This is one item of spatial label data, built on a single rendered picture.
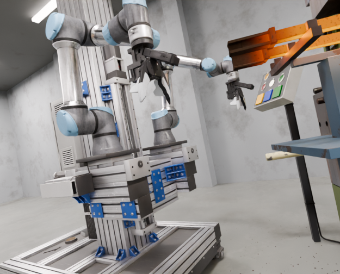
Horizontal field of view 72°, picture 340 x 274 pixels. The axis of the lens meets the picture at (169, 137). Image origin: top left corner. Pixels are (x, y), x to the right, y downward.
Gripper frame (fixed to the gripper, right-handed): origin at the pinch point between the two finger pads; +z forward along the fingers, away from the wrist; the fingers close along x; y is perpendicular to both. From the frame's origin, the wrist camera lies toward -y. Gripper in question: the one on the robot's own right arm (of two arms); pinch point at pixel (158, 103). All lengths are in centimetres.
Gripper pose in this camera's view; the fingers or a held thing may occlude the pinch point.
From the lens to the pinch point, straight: 73.9
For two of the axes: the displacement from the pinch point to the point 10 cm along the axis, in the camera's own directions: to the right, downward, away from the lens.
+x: -5.5, 0.7, -8.3
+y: -8.1, 1.8, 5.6
